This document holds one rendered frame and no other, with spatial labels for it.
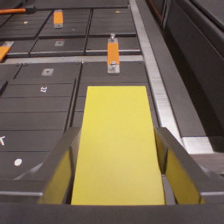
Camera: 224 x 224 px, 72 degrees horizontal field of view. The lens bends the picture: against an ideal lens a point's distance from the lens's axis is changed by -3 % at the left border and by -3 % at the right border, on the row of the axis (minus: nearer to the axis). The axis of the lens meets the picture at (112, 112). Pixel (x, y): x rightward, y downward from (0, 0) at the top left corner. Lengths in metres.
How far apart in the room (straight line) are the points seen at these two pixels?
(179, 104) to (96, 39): 0.29
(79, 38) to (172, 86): 0.29
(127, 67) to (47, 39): 0.26
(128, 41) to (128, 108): 0.32
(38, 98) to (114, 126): 0.19
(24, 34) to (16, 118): 0.32
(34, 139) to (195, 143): 0.24
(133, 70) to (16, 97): 0.24
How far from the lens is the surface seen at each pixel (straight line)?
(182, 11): 0.43
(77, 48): 0.45
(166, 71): 0.38
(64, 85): 0.32
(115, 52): 0.40
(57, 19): 0.60
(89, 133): 0.15
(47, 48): 0.47
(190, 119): 0.30
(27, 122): 0.28
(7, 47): 0.52
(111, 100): 0.18
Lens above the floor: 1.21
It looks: 51 degrees down
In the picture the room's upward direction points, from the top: 1 degrees counter-clockwise
